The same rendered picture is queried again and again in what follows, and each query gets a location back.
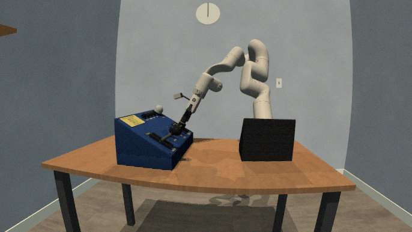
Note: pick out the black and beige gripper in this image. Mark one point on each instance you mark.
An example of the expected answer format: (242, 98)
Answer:
(191, 107)

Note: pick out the blue control console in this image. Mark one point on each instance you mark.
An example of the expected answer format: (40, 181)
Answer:
(141, 140)

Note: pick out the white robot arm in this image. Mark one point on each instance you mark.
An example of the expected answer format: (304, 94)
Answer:
(254, 73)

